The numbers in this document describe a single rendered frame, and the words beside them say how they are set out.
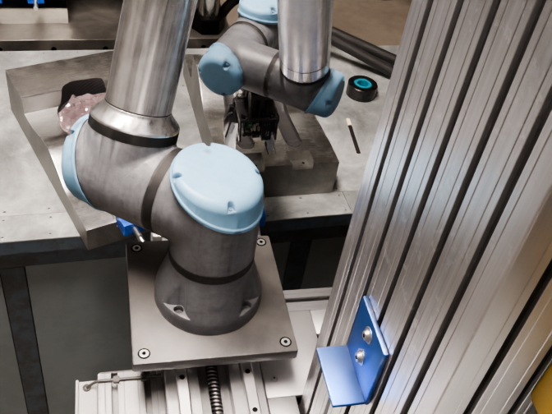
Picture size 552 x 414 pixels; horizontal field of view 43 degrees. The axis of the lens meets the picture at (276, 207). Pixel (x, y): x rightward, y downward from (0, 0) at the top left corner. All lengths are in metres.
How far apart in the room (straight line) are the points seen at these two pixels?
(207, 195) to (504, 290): 0.42
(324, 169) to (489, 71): 1.05
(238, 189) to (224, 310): 0.19
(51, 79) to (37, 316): 0.54
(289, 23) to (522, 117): 0.54
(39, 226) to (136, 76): 0.65
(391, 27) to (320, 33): 3.15
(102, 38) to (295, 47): 1.16
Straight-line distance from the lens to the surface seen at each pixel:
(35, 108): 1.64
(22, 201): 1.52
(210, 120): 1.60
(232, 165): 0.87
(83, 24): 2.14
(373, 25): 4.09
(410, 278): 0.63
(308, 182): 1.54
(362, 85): 1.93
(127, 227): 1.36
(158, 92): 0.88
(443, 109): 0.56
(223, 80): 1.10
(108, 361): 1.86
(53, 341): 1.77
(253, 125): 1.30
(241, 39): 1.12
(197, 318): 0.95
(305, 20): 0.94
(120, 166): 0.89
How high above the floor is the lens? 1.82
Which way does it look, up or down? 42 degrees down
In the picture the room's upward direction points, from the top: 10 degrees clockwise
